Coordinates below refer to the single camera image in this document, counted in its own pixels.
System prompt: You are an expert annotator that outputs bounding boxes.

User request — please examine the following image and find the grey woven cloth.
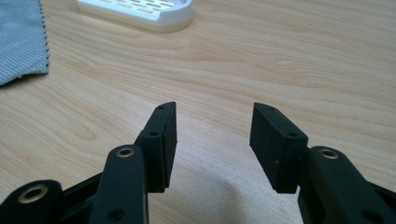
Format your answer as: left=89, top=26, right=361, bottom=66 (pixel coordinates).
left=0, top=0, right=50, bottom=88

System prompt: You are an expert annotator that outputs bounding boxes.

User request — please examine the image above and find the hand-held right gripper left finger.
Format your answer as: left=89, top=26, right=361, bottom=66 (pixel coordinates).
left=134, top=101, right=178, bottom=194

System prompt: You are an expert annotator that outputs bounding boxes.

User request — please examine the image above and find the white slotted plastic tray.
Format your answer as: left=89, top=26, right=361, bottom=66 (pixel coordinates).
left=75, top=0, right=194, bottom=34

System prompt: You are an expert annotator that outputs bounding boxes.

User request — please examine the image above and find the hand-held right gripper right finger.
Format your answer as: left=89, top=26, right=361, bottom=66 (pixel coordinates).
left=248, top=102, right=310, bottom=194

